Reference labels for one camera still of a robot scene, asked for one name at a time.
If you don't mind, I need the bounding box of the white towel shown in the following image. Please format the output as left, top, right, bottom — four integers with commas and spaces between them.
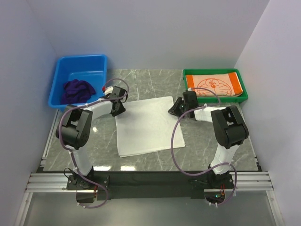
115, 96, 178, 158

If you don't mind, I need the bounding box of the orange Doraemon towel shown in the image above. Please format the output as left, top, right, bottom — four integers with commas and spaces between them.
185, 72, 243, 97

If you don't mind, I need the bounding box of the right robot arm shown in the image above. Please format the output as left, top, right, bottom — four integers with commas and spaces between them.
168, 88, 249, 188

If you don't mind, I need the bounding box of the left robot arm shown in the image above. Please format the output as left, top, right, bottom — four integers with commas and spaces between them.
55, 86, 128, 189

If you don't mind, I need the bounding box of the purple towel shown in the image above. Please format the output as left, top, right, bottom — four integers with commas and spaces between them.
61, 79, 96, 105

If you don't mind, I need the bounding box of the blue plastic bin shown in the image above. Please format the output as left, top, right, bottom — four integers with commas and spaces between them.
48, 54, 108, 111

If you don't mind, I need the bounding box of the green plastic tray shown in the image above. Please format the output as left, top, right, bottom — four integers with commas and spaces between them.
183, 68, 248, 103

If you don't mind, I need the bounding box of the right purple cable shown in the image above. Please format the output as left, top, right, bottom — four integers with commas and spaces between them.
170, 87, 236, 208

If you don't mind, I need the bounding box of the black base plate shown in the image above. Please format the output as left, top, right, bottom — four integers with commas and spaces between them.
66, 171, 234, 203

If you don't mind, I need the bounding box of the aluminium mounting rail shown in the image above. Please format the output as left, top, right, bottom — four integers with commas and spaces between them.
25, 171, 274, 193

